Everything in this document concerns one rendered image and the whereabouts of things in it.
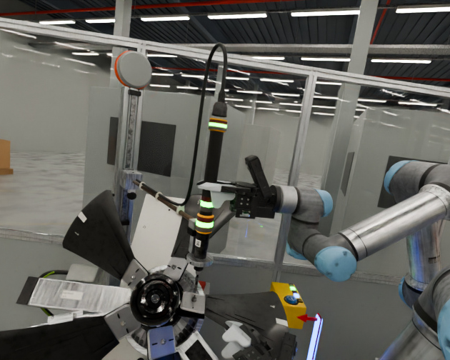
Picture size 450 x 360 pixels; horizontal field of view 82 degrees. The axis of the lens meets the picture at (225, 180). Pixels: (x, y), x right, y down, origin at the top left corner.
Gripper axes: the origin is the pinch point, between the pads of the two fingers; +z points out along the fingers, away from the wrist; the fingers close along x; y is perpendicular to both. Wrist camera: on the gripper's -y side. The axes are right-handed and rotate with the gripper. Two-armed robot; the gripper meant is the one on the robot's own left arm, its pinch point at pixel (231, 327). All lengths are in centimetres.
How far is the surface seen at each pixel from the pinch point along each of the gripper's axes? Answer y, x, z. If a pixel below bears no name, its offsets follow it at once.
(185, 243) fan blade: 0.8, -13.4, 22.1
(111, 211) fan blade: 18.2, -22.4, 35.1
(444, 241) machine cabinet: -287, 53, 10
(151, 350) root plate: 16.8, 4.4, 8.9
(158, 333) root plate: 14.1, 3.3, 11.5
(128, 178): 2, -24, 69
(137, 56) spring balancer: -6, -76, 80
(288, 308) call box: -34.8, 15.4, 8.0
